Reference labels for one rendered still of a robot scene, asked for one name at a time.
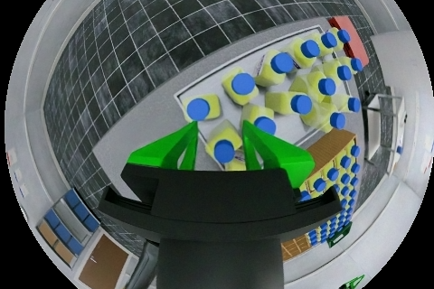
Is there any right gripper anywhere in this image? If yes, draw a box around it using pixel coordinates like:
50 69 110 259
339 275 364 289

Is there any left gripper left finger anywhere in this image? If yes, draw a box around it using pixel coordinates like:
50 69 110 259
127 120 199 170

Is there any brown cardboard carton with dividers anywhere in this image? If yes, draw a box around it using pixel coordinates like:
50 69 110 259
281 127 357 261

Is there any green plastic crate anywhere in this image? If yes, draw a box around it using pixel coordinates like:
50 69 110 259
326 220 352 249

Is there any white rimmed tray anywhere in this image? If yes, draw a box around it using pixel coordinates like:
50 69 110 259
174 25 351 146

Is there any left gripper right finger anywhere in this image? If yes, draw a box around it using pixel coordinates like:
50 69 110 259
242 120 315 189

